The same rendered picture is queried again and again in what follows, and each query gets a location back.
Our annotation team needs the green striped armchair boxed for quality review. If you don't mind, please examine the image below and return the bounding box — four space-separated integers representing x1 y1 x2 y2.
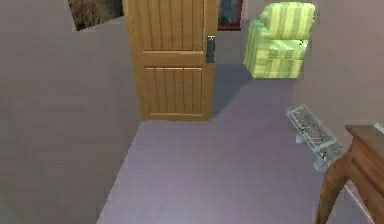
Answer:
243 1 317 80

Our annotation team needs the brown wooden room door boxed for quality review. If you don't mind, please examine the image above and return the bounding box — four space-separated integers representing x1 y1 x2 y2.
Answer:
122 0 221 122

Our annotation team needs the white wire rack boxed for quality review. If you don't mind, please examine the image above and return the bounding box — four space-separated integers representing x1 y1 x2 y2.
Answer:
285 103 345 173

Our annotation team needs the black door handle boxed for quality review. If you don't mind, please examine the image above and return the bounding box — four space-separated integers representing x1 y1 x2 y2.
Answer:
206 34 216 64

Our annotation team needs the brown wooden table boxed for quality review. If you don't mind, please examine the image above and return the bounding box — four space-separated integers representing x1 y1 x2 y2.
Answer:
314 124 384 224

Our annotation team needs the dark red framed window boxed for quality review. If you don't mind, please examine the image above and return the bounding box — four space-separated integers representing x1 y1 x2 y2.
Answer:
217 0 244 32

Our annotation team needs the brown framed wall picture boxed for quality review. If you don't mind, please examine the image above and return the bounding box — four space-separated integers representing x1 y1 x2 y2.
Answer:
67 0 124 32

